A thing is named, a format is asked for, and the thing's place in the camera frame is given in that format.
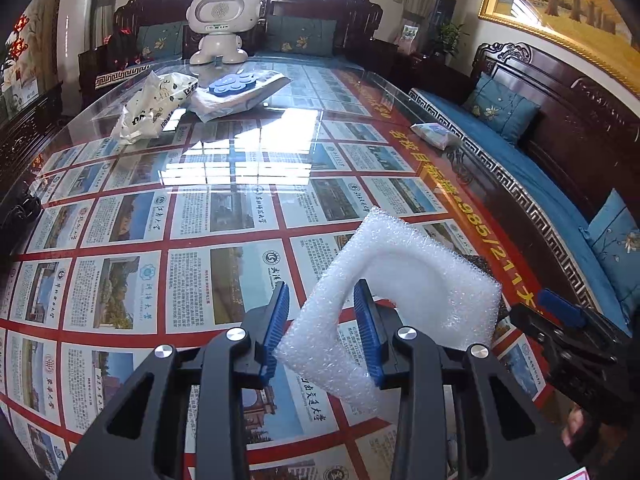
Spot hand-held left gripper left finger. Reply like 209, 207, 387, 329
57, 281, 291, 480

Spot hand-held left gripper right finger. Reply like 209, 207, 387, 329
352, 278, 588, 480

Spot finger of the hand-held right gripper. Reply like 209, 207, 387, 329
509, 288, 608, 356

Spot white foam packing piece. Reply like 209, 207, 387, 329
274, 206, 502, 408

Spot person's right hand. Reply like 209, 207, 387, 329
560, 406, 601, 451

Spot teal floral cushion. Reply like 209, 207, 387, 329
136, 21, 185, 58
265, 16, 337, 58
462, 74, 541, 145
580, 189, 640, 321

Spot blue sofa seat mat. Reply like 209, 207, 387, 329
410, 87, 601, 311

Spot red-bordered printed table poster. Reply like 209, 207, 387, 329
0, 57, 551, 480

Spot long carved wooden sofa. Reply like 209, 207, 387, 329
410, 42, 640, 361

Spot white tissue packet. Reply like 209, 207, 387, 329
411, 122, 463, 151

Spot white blue-printed plastic bag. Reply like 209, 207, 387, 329
190, 71, 292, 122

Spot blue flower-shaped pad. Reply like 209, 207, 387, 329
209, 72, 261, 98

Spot white dark-printed plastic bag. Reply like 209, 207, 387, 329
110, 71, 198, 145

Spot dark wooden corner table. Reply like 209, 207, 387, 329
370, 40, 473, 91

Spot green potted plant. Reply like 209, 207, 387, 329
432, 22, 469, 63

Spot gold-framed tree painting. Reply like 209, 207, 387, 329
477, 0, 640, 96

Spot dark wooden armchair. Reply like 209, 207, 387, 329
0, 82, 63, 251

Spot dark standing air conditioner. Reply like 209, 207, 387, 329
430, 0, 457, 53

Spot white robot toy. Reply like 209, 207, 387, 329
186, 0, 261, 66

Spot carved wooden window sofa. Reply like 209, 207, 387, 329
77, 0, 398, 106

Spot red blossom wall picture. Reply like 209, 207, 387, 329
0, 12, 38, 111

